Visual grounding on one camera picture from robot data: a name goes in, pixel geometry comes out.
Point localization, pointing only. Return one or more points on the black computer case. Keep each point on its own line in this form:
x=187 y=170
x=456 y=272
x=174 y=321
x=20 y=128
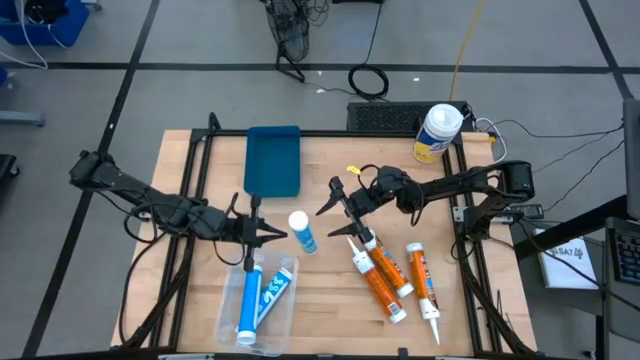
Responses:
x=385 y=117

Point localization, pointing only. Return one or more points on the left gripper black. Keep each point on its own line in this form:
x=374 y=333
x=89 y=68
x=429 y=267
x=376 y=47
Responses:
x=235 y=230

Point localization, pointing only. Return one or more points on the Lysol wipes canister white lid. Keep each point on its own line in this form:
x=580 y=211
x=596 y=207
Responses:
x=437 y=130

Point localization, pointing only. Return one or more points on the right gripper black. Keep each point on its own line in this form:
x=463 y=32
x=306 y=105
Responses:
x=382 y=192

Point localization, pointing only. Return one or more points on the white paper sheet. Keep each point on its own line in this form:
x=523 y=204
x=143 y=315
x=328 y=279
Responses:
x=567 y=265

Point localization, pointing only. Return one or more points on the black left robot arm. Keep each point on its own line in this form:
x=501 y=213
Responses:
x=115 y=177

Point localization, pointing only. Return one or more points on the clear plastic bin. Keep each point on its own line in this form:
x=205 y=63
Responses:
x=280 y=320

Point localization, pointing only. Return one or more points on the blue silicone tube white cap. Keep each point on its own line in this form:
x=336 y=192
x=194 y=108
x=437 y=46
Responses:
x=302 y=230
x=249 y=305
x=277 y=290

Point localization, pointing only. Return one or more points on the black frame corner clamp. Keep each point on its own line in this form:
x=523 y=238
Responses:
x=214 y=122

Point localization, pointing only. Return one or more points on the black floor object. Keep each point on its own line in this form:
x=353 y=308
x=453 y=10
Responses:
x=6 y=170

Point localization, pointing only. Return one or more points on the white arm base bracket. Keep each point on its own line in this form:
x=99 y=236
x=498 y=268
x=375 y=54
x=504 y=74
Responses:
x=145 y=216

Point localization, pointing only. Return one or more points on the black keyboard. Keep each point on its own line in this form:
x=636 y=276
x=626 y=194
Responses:
x=629 y=255

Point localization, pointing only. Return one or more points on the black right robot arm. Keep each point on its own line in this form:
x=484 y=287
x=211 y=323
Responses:
x=515 y=180

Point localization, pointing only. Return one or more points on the blue plastic tray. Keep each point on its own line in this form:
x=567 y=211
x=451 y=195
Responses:
x=272 y=162

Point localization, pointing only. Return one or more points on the black aluminium table frame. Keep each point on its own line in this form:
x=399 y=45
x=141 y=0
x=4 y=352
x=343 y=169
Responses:
x=320 y=133

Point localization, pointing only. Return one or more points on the orange sealant tube white nozzle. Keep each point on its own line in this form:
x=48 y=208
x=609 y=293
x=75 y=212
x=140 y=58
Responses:
x=421 y=275
x=390 y=267
x=380 y=290

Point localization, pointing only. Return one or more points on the black power adapter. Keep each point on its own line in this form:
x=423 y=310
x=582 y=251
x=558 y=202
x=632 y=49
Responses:
x=530 y=211

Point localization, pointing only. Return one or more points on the grey monitor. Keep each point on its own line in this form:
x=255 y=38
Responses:
x=632 y=160

